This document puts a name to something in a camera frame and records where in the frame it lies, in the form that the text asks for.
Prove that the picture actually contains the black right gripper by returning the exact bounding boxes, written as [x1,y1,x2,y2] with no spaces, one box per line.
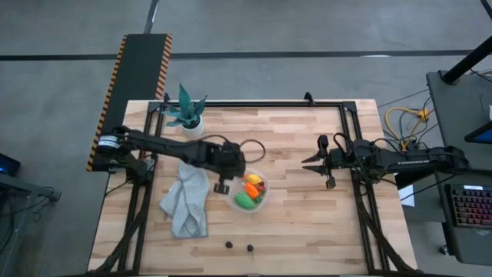
[301,134,347,190]

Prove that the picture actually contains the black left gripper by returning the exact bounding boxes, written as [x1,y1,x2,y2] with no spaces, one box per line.
[207,141,248,195]

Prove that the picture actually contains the orange toy carrot green top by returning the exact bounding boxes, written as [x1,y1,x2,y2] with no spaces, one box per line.
[245,182,264,205]

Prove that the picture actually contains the green toy produce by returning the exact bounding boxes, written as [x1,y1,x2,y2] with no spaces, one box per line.
[234,192,257,211]

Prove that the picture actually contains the clear plastic tupperware container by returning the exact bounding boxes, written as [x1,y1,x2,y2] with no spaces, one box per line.
[225,167,271,213]

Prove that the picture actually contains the snake plant in white pot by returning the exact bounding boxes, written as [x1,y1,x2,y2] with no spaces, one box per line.
[161,83,209,139]

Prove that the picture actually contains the grey knitted cloth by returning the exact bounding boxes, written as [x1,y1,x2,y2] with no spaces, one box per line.
[159,160,211,239]

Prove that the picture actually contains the white paper sheet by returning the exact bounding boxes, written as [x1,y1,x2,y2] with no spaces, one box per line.
[398,184,417,208]

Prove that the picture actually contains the black mat hazard stripe edges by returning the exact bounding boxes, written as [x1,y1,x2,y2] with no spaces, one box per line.
[86,33,174,172]

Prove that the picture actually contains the grey side desk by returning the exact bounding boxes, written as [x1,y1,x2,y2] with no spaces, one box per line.
[425,70,492,267]

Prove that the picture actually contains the backlit keyboard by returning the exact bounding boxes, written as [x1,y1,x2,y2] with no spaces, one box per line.
[444,183,492,230]

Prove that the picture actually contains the blue screen device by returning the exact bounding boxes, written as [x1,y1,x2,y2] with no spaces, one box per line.
[464,122,492,145]

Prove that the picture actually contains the black slanted pole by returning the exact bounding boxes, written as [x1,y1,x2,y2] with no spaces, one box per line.
[440,35,492,85]

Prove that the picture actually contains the grey side table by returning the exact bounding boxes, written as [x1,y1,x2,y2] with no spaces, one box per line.
[0,172,62,270]

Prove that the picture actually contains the black box blue light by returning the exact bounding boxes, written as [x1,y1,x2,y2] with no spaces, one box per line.
[0,152,21,178]

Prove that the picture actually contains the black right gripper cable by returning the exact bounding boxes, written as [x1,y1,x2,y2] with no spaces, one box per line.
[332,132,357,155]

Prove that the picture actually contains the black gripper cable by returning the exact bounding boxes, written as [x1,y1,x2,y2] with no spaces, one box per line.
[332,132,357,155]
[199,133,267,165]

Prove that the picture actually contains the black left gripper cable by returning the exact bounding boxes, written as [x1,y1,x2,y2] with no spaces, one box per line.
[199,133,267,165]

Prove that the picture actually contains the black aluminium table frame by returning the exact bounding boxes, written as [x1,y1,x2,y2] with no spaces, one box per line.
[88,92,414,276]

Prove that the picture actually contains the yellow cable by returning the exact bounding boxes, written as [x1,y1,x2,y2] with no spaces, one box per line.
[384,106,431,152]

